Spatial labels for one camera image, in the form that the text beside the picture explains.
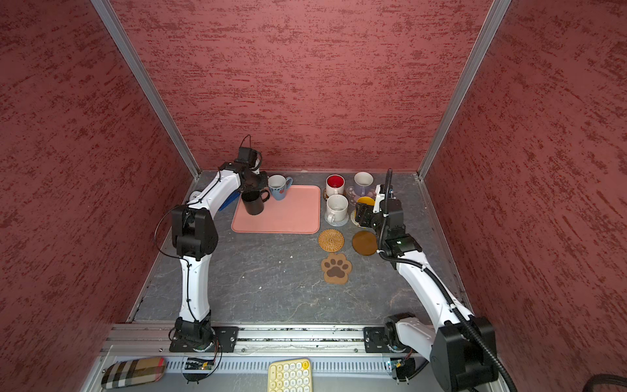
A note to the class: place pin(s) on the brown paw print coaster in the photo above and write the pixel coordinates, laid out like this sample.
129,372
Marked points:
336,269

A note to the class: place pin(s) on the white speckled blue mug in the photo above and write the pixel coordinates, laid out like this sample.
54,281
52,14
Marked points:
279,185

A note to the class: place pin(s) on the grey blue woven coaster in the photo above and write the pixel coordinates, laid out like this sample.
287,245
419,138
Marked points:
335,220

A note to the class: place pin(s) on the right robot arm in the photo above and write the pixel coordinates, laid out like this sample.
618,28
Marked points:
459,346

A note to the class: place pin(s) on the large round wooden coaster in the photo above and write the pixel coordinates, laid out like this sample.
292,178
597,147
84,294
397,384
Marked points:
365,243

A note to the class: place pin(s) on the yellow keypad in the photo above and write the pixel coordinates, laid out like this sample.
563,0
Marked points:
293,375

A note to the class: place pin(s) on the woven rattan coaster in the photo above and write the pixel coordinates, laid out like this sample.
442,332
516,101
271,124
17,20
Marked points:
331,241

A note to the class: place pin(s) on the plaid glasses case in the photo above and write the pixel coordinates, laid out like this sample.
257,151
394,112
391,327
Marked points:
134,372

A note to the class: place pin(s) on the green tape measure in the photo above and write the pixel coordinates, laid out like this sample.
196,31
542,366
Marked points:
194,195

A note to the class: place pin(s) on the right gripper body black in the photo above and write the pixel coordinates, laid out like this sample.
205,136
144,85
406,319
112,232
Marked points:
375,224

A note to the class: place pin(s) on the blue stapler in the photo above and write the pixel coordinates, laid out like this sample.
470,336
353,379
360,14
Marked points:
230,200

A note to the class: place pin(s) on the black mug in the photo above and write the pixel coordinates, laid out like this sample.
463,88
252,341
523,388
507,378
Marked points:
254,201

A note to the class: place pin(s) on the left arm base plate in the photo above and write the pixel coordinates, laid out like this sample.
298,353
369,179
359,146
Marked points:
219,339

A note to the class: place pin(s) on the white mug red inside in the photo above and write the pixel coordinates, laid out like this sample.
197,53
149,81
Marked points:
335,184

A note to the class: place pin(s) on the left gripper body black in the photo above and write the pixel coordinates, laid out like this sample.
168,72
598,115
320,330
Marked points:
257,181

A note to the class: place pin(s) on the pink flower coaster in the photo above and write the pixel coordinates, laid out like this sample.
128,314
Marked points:
351,195

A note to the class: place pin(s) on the pink serving tray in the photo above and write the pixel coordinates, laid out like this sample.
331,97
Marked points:
298,214

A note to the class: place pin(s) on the aluminium rail frame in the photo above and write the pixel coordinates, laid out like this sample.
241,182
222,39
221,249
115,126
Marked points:
332,349

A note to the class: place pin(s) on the yellow mug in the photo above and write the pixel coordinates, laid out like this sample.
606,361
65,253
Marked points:
367,201

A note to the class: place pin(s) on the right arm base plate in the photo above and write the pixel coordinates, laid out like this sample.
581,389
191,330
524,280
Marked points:
382,340

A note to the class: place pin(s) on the lavender mug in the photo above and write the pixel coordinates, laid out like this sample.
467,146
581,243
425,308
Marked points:
363,183

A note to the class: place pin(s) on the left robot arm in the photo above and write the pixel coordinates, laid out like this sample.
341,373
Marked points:
194,236

